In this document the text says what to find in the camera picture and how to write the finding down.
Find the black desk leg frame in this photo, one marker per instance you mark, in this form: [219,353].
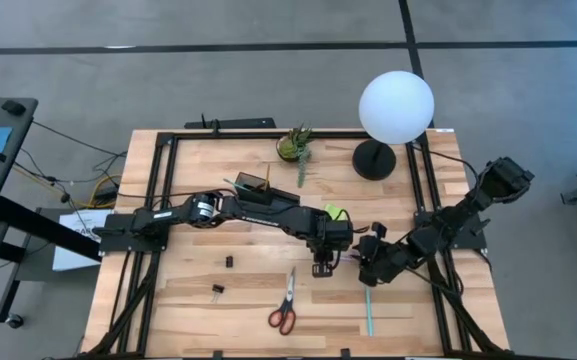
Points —
[43,227]

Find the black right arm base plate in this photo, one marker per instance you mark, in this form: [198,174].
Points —
[468,240]

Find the black binder clip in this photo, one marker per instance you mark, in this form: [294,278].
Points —
[217,288]
[229,261]

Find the red and black scissors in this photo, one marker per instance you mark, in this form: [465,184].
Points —
[288,295]

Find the black caster wheel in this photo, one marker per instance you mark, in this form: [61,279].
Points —
[14,321]

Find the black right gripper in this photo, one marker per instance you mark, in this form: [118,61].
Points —
[383,260]

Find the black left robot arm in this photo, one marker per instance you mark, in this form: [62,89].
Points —
[268,217]

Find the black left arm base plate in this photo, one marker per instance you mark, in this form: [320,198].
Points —
[118,240]

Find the black mesh desk organizer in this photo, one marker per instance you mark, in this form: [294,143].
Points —
[278,196]

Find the white paper sheet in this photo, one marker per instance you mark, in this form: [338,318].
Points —
[75,250]

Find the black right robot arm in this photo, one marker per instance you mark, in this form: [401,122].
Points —
[498,182]

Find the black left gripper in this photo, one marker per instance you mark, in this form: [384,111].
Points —
[333,235]

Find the green sticky note pad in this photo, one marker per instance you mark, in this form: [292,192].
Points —
[333,210]

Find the white globe table lamp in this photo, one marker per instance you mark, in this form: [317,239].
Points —
[395,107]

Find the black computer mouse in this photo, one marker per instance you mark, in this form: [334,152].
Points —
[13,107]

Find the potted succulent plant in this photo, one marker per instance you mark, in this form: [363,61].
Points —
[290,146]

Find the yellow pencil with pink eraser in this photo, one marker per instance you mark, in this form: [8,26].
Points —
[267,177]

